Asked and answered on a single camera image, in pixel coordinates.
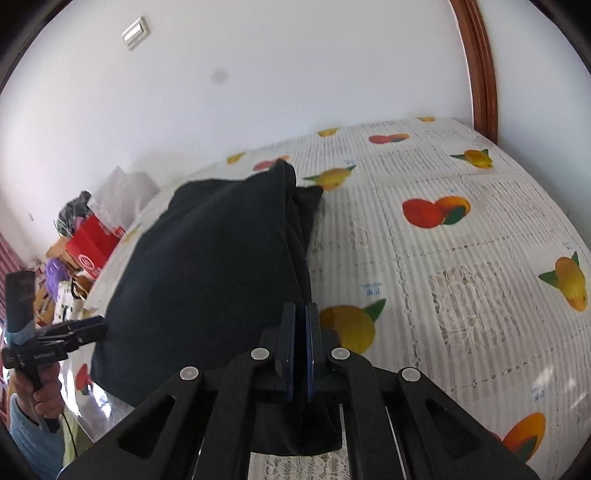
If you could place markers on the dark plastic bag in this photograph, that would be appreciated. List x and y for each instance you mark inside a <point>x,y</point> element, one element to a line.
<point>74,210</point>

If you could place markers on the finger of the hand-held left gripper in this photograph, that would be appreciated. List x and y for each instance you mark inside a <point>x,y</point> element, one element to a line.
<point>87,336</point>
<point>69,326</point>

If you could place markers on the brown wooden door frame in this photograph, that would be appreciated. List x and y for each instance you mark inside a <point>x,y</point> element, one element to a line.
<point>480,69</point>

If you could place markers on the brown cardboard box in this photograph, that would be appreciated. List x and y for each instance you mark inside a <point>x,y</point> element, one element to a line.
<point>57,249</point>

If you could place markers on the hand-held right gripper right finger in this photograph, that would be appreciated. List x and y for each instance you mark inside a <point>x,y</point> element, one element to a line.
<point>310,355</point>

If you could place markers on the red cardboard box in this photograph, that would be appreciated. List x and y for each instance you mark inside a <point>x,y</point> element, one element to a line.
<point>92,244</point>

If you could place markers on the white wall switch plate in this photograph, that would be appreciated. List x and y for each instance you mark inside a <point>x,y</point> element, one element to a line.
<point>135,32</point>

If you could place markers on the white plastic bag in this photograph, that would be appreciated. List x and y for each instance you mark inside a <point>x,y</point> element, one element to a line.
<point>124,194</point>

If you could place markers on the purple bag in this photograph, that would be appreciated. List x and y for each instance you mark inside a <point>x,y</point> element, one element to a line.
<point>56,277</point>

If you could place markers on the red striped curtain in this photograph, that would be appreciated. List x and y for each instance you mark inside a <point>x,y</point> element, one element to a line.
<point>10,256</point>

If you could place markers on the person's left hand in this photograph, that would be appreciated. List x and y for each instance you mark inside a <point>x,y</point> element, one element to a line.
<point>46,392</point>

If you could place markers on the fruit print bed sheet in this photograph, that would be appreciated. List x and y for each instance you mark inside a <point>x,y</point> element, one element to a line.
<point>415,258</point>

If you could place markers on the person's left forearm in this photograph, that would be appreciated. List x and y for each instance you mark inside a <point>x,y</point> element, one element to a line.
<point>32,443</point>

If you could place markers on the white printed paper bag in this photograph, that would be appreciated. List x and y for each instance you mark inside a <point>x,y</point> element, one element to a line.
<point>69,300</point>

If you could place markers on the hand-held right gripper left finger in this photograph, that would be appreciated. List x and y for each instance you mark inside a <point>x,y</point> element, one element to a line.
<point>289,355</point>

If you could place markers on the black t-shirt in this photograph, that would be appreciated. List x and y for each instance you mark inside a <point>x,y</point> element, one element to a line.
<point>207,254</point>

